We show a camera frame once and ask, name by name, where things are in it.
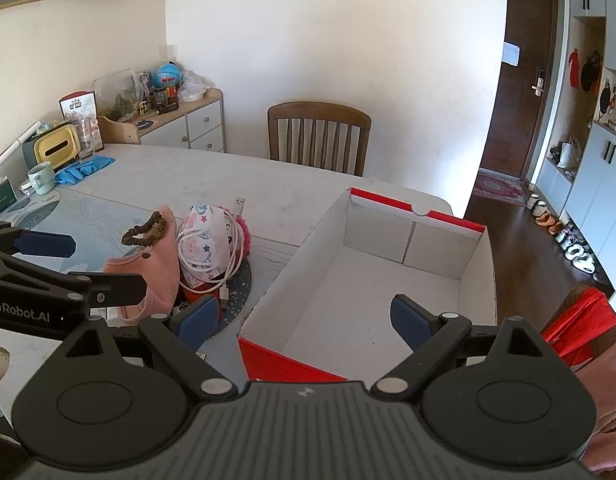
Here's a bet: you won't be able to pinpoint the red knotted cloth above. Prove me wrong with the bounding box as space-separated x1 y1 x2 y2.
180 280 220 304

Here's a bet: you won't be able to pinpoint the pink fleece pouch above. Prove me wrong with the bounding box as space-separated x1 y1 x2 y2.
102 206 180 326

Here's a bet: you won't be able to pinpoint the brown hair scrunchie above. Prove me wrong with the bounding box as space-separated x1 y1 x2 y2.
121 211 168 247

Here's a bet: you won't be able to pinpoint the red white cardboard box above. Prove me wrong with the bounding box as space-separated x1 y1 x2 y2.
237 188 498 385

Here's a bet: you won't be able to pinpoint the white usb cable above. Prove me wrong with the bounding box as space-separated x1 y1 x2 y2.
175 196 248 310

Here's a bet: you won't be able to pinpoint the pink plush toy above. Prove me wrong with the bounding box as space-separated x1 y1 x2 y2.
235 216 251 258

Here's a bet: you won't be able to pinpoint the mint green mug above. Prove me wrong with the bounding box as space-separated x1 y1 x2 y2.
28 162 56 195

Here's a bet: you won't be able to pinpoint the blue rubber gloves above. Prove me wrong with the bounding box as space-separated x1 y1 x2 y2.
55 155 114 185

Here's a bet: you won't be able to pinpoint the yellow tissue box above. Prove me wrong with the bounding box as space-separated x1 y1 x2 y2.
22 122 80 170

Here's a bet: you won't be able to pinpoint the red cloth on chair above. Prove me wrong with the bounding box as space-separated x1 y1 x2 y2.
540 286 616 366

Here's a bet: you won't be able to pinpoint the near wooden chair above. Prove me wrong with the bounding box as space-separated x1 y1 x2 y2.
540 283 616 376

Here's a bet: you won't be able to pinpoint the wooden chair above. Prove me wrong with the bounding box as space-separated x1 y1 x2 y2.
267 101 372 177
540 283 616 376

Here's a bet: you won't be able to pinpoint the red patterned doormat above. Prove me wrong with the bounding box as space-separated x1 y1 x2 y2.
472 168 526 207

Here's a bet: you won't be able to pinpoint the row of shoes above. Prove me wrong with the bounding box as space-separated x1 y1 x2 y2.
525 193 596 275

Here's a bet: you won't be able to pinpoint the pink scarf on chair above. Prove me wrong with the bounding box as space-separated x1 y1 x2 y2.
576 342 616 474

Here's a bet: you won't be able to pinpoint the white drawer cabinet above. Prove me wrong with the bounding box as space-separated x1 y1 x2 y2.
97 88 225 153

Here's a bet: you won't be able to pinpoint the blue globe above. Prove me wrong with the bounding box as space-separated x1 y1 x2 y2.
152 62 181 89

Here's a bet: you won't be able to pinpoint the wooden chair far side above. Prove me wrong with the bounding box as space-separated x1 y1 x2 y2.
267 101 372 177

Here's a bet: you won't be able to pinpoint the dark wooden door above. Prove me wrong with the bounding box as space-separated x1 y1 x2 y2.
480 0 558 178

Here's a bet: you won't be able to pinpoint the white wall cabinets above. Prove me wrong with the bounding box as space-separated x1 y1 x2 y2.
537 0 616 288

